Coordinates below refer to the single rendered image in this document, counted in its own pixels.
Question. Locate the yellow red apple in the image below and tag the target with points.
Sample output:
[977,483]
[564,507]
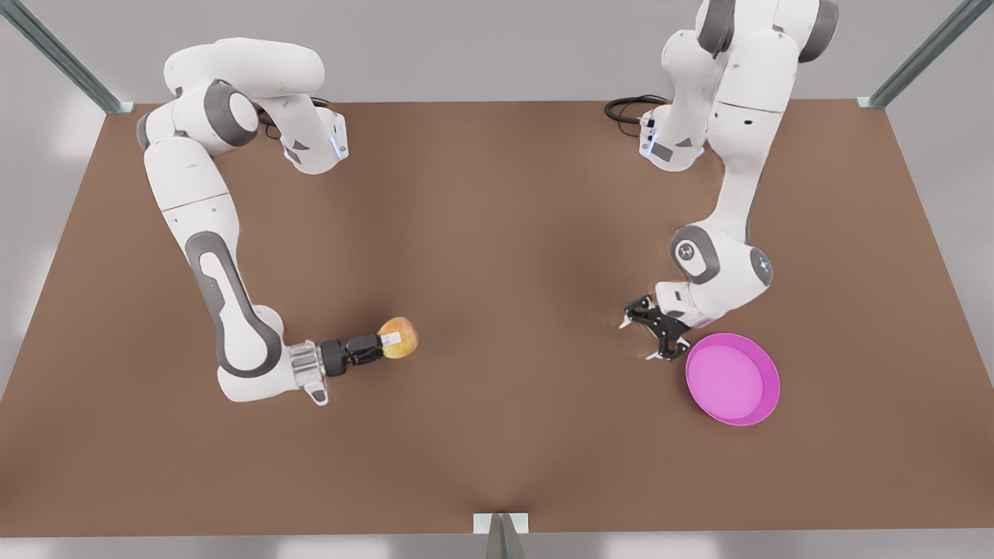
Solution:
[404,349]

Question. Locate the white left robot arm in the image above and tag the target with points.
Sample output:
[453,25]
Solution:
[738,155]

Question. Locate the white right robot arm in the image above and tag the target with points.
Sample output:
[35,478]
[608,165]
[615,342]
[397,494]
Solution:
[233,310]

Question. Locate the pink round plate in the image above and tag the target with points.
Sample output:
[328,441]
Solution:
[730,380]

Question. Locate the silver frame post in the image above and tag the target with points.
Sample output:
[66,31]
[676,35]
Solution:
[924,53]
[503,536]
[62,56]

